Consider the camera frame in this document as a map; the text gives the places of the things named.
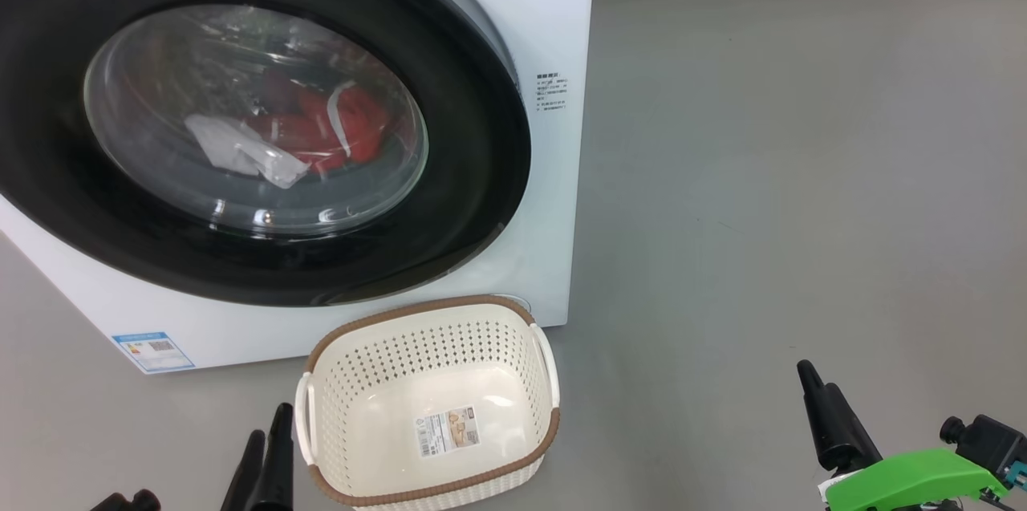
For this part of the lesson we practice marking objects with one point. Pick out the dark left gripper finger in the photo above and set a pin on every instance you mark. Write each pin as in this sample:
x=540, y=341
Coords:
x=245, y=483
x=277, y=471

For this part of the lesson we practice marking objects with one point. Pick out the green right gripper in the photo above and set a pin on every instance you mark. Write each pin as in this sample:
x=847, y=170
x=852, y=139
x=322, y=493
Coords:
x=915, y=479

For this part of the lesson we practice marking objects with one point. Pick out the red garment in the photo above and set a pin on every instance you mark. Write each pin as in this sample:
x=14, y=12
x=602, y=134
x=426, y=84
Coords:
x=353, y=122

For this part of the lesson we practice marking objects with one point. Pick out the black round glass washer door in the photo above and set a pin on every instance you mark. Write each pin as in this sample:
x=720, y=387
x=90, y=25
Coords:
x=465, y=142

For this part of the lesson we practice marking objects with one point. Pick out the cream laundry basket brown rim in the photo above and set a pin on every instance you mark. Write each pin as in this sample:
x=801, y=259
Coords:
x=377, y=383

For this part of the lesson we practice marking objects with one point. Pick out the printed food package label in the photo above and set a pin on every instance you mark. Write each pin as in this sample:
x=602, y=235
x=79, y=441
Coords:
x=446, y=431

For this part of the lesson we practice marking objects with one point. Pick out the white front-load washing machine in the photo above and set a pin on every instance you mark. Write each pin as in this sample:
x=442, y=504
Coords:
x=554, y=22

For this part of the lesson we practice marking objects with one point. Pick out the blue energy label sticker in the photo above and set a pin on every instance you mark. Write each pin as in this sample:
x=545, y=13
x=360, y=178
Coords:
x=154, y=351

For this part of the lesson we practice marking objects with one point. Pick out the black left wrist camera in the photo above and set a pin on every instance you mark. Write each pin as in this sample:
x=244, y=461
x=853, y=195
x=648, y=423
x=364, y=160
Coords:
x=132, y=501

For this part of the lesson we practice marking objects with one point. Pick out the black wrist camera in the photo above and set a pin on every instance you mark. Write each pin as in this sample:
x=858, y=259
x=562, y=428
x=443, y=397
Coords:
x=991, y=443
x=132, y=501

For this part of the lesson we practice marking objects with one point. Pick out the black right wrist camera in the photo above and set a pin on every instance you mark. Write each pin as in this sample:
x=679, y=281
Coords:
x=991, y=443

